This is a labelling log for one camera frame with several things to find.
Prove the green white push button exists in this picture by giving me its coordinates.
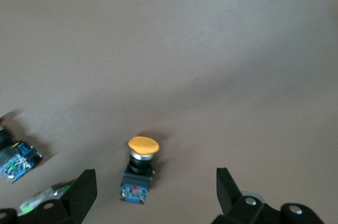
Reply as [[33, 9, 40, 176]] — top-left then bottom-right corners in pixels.
[[18, 180, 79, 216]]

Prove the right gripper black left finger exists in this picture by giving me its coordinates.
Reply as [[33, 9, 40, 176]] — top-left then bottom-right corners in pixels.
[[0, 169, 98, 224]]

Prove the yellow mushroom push button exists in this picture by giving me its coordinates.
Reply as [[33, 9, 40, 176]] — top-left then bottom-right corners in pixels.
[[120, 136, 161, 205]]

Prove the red mushroom push button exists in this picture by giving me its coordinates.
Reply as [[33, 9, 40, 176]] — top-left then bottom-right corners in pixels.
[[0, 118, 44, 182]]

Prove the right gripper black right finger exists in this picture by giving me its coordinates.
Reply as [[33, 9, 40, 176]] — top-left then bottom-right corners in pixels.
[[211, 167, 325, 224]]

